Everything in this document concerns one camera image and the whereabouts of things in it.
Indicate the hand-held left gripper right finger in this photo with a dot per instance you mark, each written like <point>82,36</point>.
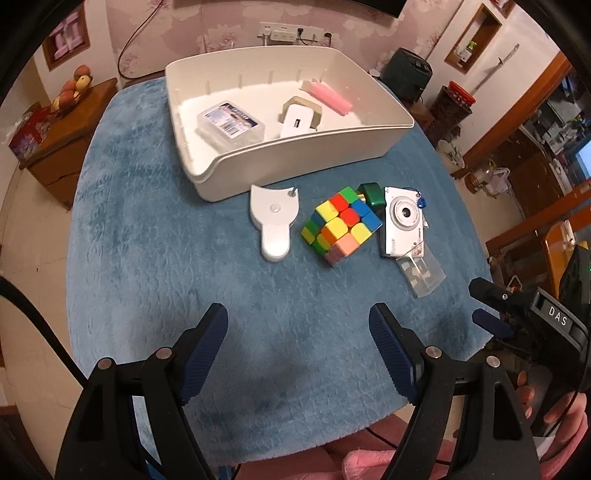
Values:
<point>392,355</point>

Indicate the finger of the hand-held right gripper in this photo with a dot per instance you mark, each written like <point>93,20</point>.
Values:
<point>491,323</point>
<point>491,293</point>

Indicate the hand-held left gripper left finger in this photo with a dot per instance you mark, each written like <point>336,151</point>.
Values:
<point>205,353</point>

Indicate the white plastic storage bin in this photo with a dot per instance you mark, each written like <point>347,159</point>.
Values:
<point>286,159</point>

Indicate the clear labelled plastic box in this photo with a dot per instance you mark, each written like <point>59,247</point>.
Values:
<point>231,124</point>

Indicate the white charger block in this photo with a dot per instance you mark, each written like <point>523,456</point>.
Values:
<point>298,125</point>

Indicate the person's right hand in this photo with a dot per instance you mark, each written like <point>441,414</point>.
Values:
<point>525,394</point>

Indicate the clear plastic card case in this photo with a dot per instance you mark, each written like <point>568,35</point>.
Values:
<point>422,274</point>

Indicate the orange wooden chair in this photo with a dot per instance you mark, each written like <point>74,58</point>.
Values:
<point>556,249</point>

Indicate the blue plush blanket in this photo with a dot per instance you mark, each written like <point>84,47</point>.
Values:
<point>161,254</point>

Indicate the pink fleece clothing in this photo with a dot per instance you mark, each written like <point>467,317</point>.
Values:
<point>364,464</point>

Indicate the white plastic bag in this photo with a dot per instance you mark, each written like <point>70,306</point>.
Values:
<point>496,180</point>

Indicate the colourful puzzle cube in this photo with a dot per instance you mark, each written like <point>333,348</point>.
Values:
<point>341,226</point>

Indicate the white waste bin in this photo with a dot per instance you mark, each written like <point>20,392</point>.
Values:
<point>451,154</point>

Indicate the white body tape measure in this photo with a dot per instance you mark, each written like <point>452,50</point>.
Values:
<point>274,221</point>

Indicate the small green box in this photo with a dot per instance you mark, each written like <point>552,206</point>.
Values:
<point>373,196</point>

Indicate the dark woven vase red lid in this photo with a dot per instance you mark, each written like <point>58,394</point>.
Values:
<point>450,115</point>

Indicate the long sheathed sword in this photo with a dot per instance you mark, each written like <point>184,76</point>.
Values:
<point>496,64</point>

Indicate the dark green air fryer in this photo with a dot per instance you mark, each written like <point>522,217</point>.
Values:
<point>406,76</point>

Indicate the wooden side cabinet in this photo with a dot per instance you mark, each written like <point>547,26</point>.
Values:
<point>60,157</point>

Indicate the red gift box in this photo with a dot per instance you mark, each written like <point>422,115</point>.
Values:
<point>27,136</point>

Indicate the fruit basket with apples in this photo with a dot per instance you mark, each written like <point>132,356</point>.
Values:
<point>71,90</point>

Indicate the white power strip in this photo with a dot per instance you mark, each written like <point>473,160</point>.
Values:
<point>282,34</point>

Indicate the pink dumbbell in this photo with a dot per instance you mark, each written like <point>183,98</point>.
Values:
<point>61,44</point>
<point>75,30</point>

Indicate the white compact camera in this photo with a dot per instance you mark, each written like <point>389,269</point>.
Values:
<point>401,221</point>

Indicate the wooden framed wall niche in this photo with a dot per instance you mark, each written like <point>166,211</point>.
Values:
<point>489,27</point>

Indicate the black wall television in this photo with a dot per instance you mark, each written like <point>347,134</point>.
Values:
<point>378,5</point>

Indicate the white wall socket row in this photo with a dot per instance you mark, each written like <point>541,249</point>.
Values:
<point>318,34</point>

